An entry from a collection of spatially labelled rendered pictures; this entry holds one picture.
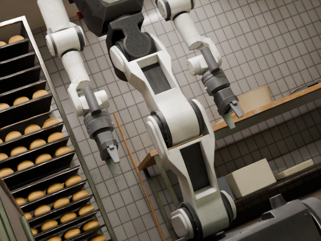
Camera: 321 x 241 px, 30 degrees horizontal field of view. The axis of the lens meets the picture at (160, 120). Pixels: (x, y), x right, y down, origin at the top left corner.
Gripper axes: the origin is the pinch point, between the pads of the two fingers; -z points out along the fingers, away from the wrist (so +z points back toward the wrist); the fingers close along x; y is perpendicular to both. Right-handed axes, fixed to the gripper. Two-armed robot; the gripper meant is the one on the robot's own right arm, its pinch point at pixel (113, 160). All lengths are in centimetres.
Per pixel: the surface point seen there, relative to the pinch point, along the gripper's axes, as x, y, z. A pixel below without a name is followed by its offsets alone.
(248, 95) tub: -299, 205, 127
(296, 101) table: -277, 234, 98
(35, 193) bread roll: -145, -20, 49
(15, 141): -136, -22, 80
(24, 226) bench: 10.9, -34.3, -14.5
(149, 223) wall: -375, 84, 63
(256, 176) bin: -301, 175, 51
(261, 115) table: -279, 197, 97
